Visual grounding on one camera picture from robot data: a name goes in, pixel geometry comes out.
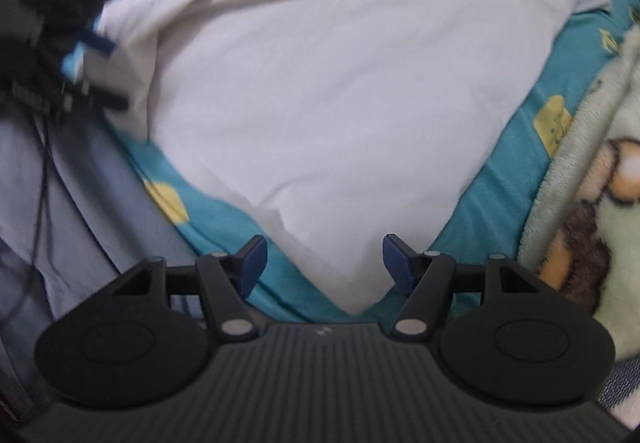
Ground pale fleece printed blanket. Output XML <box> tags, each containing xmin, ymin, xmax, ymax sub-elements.
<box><xmin>517</xmin><ymin>22</ymin><xmax>640</xmax><ymax>360</ymax></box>

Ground teal bed sheet yellow print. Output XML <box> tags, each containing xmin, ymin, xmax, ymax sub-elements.
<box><xmin>60</xmin><ymin>0</ymin><xmax>640</xmax><ymax>324</ymax></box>

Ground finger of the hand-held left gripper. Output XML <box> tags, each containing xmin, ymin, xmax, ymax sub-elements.
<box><xmin>61</xmin><ymin>82</ymin><xmax>130</xmax><ymax>114</ymax></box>
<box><xmin>74</xmin><ymin>25</ymin><xmax>117</xmax><ymax>60</ymax></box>

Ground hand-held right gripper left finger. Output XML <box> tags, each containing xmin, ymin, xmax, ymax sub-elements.
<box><xmin>111</xmin><ymin>235</ymin><xmax>269</xmax><ymax>342</ymax></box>

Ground person's grey-blue pants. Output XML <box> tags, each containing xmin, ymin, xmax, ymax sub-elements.
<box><xmin>0</xmin><ymin>109</ymin><xmax>203</xmax><ymax>426</ymax></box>

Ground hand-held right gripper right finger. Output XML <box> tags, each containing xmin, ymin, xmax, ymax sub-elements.
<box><xmin>382</xmin><ymin>233</ymin><xmax>544</xmax><ymax>339</ymax></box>

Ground white shirt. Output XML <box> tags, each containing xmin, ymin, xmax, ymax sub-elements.
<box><xmin>94</xmin><ymin>0</ymin><xmax>614</xmax><ymax>317</ymax></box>

